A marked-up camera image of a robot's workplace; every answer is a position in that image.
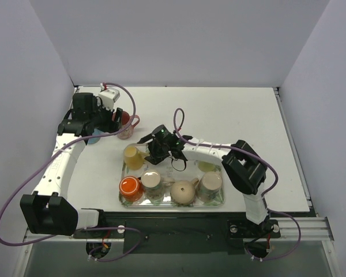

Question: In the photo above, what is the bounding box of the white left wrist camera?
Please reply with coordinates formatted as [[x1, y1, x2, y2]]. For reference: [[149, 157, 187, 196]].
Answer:
[[98, 88, 120, 110]]

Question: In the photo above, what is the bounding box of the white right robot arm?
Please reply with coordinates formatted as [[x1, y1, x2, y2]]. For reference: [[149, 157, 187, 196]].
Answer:
[[137, 125, 269, 236]]

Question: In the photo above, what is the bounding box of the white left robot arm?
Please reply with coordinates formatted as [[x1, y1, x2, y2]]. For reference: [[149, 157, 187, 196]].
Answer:
[[20, 89, 123, 238]]

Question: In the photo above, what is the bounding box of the cream floral mug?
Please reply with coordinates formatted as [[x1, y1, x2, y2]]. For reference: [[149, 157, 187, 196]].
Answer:
[[196, 171, 223, 203]]

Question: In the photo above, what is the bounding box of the yellow mug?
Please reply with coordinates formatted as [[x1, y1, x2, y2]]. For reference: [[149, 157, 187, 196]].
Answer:
[[123, 146, 148, 170]]

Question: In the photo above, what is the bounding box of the lime green mug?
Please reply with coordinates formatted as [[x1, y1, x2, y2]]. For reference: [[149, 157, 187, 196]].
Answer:
[[197, 161, 216, 173]]

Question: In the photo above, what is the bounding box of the beige round teapot mug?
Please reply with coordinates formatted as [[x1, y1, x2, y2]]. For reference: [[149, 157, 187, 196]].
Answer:
[[170, 178, 199, 206]]

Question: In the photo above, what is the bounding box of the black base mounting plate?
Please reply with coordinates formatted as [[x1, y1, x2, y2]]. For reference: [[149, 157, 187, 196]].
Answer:
[[74, 212, 280, 254]]

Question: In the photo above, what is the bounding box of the cream coral pattern mug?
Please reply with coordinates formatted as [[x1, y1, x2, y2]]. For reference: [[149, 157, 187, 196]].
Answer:
[[141, 170, 175, 202]]

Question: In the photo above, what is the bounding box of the orange mug black handle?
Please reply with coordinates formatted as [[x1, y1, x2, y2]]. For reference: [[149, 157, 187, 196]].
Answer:
[[119, 176, 143, 202]]

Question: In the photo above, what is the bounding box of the aluminium frame rail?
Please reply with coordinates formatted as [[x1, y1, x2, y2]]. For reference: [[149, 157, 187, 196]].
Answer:
[[23, 216, 334, 243]]

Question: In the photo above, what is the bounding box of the blue butterfly mug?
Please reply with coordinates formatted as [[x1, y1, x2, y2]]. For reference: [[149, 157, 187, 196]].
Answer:
[[87, 129, 102, 145]]

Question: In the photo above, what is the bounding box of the floral leaf serving tray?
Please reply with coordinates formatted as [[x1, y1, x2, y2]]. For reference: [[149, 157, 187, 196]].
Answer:
[[119, 144, 224, 209]]

